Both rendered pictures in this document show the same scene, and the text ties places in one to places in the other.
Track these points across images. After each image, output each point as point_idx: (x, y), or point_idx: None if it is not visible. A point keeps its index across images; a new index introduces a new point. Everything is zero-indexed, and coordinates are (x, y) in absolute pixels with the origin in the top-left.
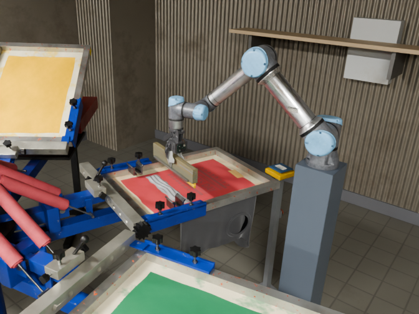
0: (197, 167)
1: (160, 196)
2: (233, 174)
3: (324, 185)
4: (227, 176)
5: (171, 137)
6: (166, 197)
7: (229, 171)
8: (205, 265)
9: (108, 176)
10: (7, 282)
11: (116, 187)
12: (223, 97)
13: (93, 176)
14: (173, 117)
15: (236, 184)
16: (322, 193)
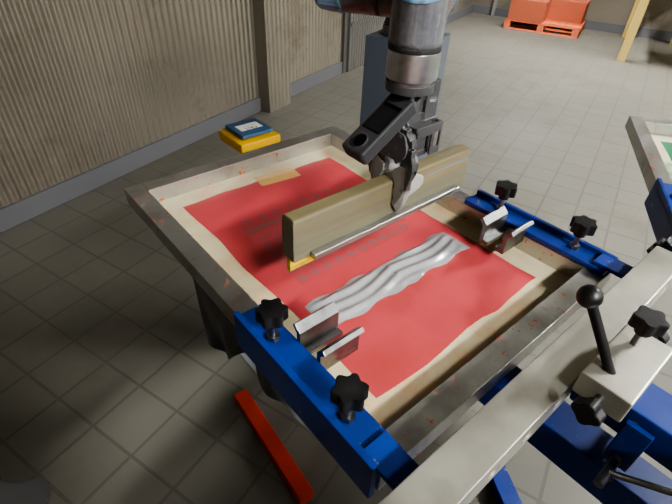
0: (242, 230)
1: (442, 280)
2: (283, 179)
3: (443, 58)
4: (295, 187)
5: (407, 122)
6: (516, 231)
7: (263, 184)
8: (667, 188)
9: (409, 417)
10: None
11: (484, 366)
12: None
13: (515, 426)
14: (443, 36)
15: (334, 176)
16: (440, 72)
